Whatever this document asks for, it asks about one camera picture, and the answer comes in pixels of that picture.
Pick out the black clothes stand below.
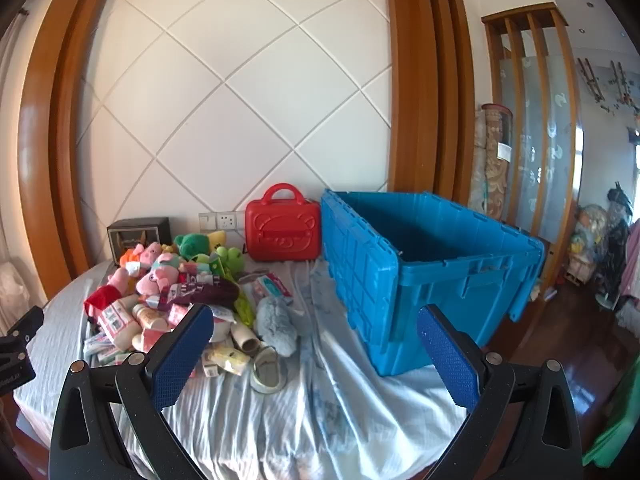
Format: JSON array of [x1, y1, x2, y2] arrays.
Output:
[[597, 180, 635, 311]]

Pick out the grey-blue plush toy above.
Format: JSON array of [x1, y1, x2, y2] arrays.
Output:
[[256, 296, 301, 358]]

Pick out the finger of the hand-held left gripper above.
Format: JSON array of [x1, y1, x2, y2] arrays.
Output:
[[6, 306, 45, 347]]

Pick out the green frog plush toy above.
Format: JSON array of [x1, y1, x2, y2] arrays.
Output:
[[214, 245, 246, 281]]

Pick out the clear tape roll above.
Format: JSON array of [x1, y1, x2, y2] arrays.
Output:
[[249, 346, 288, 394]]

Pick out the dark green plush toy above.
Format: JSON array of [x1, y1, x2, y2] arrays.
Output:
[[173, 232, 211, 262]]

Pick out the beige curtain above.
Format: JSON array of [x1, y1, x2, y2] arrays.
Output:
[[0, 10, 32, 311]]

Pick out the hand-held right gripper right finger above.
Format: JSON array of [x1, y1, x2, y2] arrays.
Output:
[[416, 304, 585, 480]]

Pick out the dark brown box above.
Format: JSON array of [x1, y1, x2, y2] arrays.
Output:
[[107, 217, 172, 267]]

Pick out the white pink wipes pack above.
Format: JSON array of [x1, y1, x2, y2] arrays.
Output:
[[250, 272, 294, 304]]

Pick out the blue plastic storage crate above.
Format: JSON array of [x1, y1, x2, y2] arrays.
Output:
[[320, 189, 546, 377]]

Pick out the pink pig plush orange clothes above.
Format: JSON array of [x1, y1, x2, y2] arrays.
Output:
[[121, 241, 167, 267]]

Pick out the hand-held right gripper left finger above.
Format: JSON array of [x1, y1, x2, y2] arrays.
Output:
[[48, 302, 216, 480]]

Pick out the peach plastic bottle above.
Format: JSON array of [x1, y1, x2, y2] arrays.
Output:
[[131, 305, 167, 332]]

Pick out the wooden partition screen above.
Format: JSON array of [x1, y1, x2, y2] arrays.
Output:
[[482, 2, 583, 241]]

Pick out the rolled patterned carpet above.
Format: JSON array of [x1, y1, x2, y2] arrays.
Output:
[[471, 103, 514, 221]]

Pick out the dark glossy wrapped bundle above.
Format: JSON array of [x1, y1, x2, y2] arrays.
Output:
[[172, 277, 241, 309]]

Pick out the green cloth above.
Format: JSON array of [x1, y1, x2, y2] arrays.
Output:
[[582, 355, 640, 466]]

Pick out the pile of toys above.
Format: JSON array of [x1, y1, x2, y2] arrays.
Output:
[[565, 204, 608, 288]]

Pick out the cream white packet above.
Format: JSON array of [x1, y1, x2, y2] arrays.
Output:
[[201, 347, 251, 377]]

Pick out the red small suitcase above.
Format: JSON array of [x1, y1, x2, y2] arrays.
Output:
[[245, 183, 321, 262]]

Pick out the pink pig plush toy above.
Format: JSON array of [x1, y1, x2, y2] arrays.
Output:
[[136, 259, 182, 295]]

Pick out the white wall socket panel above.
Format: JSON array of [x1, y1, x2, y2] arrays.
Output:
[[199, 210, 246, 232]]

